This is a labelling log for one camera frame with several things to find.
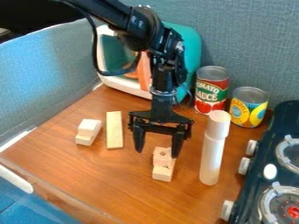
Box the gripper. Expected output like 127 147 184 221
127 88 196 159

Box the wooden block with hole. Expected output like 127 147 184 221
150 146 178 183

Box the flat wooden plank block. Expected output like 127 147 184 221
105 110 125 150

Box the tall wooden cylinder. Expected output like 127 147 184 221
198 109 233 186

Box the small stepped wooden block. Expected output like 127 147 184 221
73 118 104 147

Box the red can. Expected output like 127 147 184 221
192 65 232 116

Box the toy microwave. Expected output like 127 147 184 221
94 20 204 103

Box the yellow can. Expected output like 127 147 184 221
228 86 270 129

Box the toy stove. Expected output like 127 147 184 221
219 100 299 224

